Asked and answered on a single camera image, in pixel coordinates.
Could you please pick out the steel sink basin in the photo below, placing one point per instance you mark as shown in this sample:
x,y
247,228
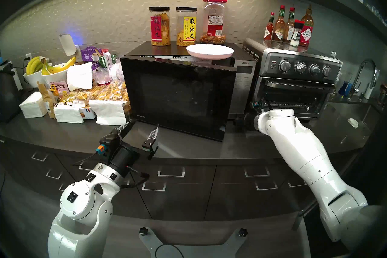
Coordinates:
x,y
341,115

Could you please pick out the white fruit bowl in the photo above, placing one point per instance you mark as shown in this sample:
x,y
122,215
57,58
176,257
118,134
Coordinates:
x,y
31,79
57,76

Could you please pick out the large orange hot sauce bottle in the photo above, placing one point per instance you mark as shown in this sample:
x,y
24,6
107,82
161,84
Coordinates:
x,y
307,32

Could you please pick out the snack jar red label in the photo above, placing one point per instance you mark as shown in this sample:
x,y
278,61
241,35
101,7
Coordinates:
x,y
159,29

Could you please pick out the draped white paper napkin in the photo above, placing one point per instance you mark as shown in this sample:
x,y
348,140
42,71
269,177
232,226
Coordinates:
x,y
80,76

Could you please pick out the small red hot sauce bottle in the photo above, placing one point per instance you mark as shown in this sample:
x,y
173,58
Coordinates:
x,y
268,32

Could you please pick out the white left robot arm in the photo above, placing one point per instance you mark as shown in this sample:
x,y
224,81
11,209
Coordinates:
x,y
80,200

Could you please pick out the small white paper napkin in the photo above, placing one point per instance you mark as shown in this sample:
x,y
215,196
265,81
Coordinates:
x,y
68,113

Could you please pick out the green red tea packets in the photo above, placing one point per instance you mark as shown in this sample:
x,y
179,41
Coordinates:
x,y
107,58

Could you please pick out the stainless steel toaster oven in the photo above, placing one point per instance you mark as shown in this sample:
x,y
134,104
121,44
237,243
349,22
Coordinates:
x,y
290,64

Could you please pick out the white plastic forks bundle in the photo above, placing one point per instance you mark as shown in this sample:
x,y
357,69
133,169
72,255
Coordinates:
x,y
116,71

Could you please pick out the yellow wrapped cake packs pile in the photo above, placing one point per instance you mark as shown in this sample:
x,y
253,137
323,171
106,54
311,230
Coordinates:
x,y
105,94

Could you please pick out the greenish yellow banana bunch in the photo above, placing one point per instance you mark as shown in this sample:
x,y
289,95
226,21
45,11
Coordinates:
x,y
31,65

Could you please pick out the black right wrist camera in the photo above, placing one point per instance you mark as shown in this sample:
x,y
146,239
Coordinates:
x,y
256,104

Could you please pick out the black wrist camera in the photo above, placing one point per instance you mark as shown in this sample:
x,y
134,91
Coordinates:
x,y
256,104
108,141

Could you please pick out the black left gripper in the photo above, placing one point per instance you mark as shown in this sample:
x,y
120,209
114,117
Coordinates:
x,y
125,157

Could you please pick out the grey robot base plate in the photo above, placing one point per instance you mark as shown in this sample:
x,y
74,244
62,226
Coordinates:
x,y
211,253

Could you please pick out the black microwave body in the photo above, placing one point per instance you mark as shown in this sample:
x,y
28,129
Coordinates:
x,y
245,85

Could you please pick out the white round plate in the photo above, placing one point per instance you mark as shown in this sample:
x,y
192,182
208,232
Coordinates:
x,y
210,51

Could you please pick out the white wall outlet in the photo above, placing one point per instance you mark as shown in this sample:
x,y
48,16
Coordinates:
x,y
78,53
28,57

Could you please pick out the white plug-in wall device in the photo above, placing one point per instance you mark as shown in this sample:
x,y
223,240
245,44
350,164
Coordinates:
x,y
67,44

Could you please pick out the brown paper snack bag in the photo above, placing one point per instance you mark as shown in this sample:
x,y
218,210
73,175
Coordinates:
x,y
48,100

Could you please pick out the black star knob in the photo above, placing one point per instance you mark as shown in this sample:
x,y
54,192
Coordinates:
x,y
143,231
242,232

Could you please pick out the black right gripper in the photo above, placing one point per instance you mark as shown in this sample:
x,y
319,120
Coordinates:
x,y
246,121

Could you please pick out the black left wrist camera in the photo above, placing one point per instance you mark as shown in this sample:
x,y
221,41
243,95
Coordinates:
x,y
108,141

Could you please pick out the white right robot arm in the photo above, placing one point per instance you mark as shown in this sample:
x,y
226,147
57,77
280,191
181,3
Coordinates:
x,y
302,151

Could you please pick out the white soap dispenser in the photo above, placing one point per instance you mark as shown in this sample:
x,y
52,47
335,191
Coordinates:
x,y
368,92

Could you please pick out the white box French flag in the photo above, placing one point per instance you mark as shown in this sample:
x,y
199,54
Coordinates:
x,y
87,113

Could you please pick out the clear jar red lid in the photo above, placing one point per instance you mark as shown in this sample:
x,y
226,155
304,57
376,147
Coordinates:
x,y
214,18

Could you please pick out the chrome kitchen faucet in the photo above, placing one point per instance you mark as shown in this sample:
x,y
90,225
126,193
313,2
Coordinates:
x,y
358,77

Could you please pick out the purple biscotti bag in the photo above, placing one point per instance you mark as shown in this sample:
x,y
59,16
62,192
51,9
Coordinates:
x,y
89,55

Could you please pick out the snack jar yellow label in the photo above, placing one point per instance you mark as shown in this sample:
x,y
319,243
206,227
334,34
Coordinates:
x,y
186,29

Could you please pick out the dark lower cabinet run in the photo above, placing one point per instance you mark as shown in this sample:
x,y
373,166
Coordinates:
x,y
187,200

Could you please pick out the clear cup of plastic spoons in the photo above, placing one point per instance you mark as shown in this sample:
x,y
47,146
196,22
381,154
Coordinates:
x,y
102,76

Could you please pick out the ripe yellow banana bunch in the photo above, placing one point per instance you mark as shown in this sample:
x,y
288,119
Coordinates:
x,y
60,67

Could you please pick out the white napkin stack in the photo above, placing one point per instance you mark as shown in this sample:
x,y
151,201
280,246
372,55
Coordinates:
x,y
32,106

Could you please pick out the pink Korean snack pack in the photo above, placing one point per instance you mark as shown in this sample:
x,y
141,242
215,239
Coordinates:
x,y
59,87

